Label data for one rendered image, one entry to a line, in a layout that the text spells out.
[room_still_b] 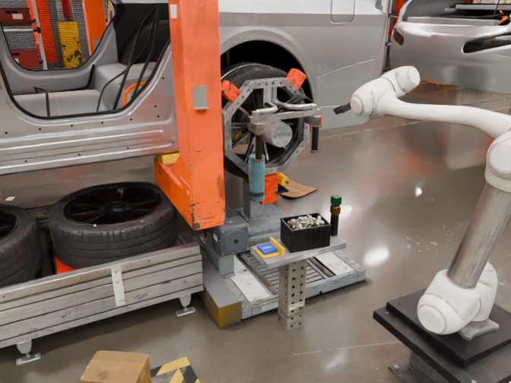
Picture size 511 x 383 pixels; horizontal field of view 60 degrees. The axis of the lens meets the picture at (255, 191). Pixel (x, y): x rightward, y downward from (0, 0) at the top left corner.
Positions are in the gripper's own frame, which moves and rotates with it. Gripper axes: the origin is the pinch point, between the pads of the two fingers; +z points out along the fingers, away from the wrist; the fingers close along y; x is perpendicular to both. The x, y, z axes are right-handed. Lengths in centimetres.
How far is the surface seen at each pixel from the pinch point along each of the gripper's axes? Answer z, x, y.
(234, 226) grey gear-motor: 58, -26, -57
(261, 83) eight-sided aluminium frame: 45, 28, -5
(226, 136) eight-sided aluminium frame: 56, 15, -33
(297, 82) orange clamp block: 44, 18, 15
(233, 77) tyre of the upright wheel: 52, 39, -13
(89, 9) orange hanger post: 247, 167, 10
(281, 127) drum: 40.1, 4.0, -11.2
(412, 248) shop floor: 60, -115, 37
